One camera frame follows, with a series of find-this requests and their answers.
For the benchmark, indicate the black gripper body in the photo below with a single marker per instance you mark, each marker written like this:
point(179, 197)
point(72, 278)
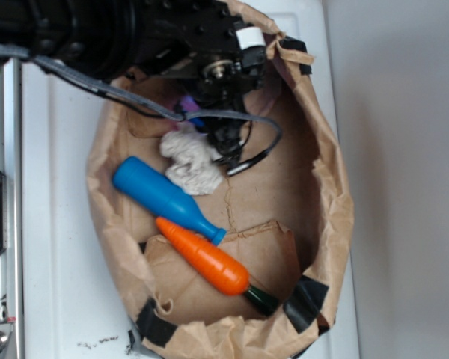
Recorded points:
point(215, 55)

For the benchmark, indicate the blue plastic bottle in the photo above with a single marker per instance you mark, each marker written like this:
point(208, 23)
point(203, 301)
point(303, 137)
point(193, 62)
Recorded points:
point(159, 195)

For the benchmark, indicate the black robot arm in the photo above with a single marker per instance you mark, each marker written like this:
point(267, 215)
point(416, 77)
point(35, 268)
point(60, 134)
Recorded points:
point(102, 39)

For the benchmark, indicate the crumpled white paper towel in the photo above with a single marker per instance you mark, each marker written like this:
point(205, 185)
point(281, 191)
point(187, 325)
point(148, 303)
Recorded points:
point(192, 161)

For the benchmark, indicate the brown paper bag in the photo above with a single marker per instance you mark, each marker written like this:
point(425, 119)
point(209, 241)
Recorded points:
point(289, 220)

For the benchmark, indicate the orange toy carrot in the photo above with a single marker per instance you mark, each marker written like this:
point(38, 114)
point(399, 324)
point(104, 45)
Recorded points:
point(219, 269)

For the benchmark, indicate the white plastic tray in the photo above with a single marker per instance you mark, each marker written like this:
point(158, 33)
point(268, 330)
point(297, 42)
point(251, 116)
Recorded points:
point(71, 307)

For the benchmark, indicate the metal frame rail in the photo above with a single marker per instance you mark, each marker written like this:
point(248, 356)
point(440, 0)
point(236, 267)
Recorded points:
point(11, 292)

